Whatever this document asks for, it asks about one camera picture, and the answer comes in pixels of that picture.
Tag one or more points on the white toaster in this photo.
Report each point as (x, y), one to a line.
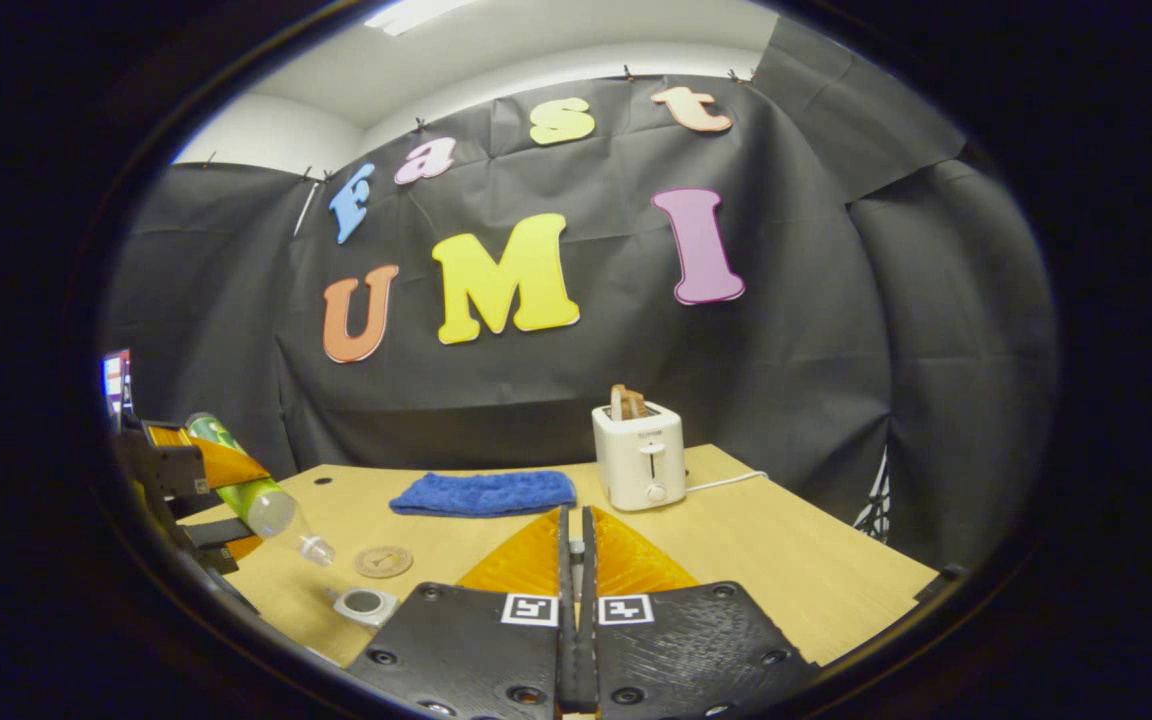
(641, 465)

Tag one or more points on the black backdrop cloth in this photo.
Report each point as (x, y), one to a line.
(786, 380)

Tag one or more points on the white ceramic teacup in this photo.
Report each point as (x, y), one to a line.
(364, 605)

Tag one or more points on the blue towel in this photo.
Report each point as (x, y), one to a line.
(486, 493)

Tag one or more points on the green label water bottle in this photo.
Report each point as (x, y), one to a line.
(261, 505)

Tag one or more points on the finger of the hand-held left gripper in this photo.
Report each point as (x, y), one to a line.
(216, 533)
(236, 470)

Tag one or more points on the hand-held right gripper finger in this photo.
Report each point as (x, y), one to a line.
(566, 650)
(588, 650)

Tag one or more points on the computer monitor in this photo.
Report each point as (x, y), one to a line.
(117, 385)

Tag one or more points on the round brown coaster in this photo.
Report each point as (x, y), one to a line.
(383, 562)

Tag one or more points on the toast slice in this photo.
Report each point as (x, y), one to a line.
(628, 402)

